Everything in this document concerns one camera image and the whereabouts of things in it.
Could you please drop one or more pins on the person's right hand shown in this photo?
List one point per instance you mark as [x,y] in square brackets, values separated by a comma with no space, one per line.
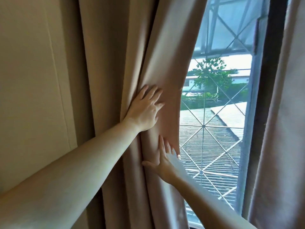
[168,168]

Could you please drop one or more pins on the person's left hand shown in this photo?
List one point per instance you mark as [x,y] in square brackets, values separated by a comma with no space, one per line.
[141,114]

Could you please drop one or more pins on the person's left middle finger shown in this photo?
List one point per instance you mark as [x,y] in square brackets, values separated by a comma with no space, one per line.
[158,95]

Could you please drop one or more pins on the person's right little finger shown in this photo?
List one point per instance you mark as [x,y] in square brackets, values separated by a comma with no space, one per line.
[179,157]

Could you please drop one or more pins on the person's left little finger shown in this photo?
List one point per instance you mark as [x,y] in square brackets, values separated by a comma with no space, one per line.
[142,92]

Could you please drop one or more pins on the person's right thumb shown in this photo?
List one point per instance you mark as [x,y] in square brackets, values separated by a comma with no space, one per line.
[149,164]

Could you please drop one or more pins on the person's right middle finger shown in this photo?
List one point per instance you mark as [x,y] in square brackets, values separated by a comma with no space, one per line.
[168,150]

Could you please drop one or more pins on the beige curtain panel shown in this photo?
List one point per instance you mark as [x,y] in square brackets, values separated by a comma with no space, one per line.
[283,140]
[133,57]

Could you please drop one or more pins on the person's right forearm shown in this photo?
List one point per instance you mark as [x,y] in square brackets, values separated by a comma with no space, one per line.
[209,207]

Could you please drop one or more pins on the person's left forearm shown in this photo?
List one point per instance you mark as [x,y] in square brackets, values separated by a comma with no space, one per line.
[71,178]

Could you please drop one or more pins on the grey corrugated roof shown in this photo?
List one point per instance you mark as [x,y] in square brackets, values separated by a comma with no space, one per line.
[212,145]

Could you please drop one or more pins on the diamond pattern window grille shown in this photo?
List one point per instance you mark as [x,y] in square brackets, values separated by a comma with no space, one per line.
[204,126]

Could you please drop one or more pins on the green tree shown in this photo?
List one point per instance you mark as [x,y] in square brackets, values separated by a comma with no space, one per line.
[211,73]

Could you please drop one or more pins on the white building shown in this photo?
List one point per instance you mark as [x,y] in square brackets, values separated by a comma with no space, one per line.
[238,77]

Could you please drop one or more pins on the dark window frame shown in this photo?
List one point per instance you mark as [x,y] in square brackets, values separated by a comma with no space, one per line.
[264,92]

